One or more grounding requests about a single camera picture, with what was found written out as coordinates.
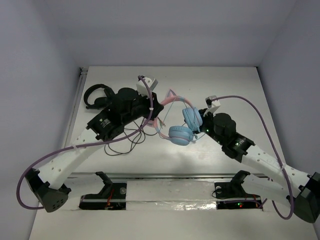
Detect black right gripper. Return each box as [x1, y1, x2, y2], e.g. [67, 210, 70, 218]
[185, 107, 226, 146]

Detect pink blue cat-ear headphones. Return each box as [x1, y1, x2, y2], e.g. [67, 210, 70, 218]
[150, 89, 203, 146]

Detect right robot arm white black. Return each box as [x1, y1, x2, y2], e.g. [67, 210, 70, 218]
[199, 108, 320, 223]

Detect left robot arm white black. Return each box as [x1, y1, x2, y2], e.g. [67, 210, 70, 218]
[16, 84, 164, 213]

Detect black headphones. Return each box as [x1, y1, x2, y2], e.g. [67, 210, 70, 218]
[83, 83, 115, 110]

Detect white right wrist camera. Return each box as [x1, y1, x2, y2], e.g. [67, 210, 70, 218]
[203, 95, 221, 116]

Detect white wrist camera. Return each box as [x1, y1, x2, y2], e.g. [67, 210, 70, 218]
[136, 75, 158, 97]
[203, 95, 221, 116]

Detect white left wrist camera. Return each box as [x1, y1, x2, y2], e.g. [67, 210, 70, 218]
[136, 75, 158, 97]

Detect black headphone cable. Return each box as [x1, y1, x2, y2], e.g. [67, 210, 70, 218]
[104, 117, 167, 156]

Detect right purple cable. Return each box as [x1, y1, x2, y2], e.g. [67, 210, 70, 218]
[212, 95, 295, 220]

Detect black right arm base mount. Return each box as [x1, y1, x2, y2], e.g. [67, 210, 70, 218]
[211, 170, 264, 210]

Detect aluminium rail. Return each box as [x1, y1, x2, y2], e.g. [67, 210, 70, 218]
[69, 172, 266, 180]

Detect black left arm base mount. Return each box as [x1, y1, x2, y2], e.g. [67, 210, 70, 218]
[78, 171, 127, 211]

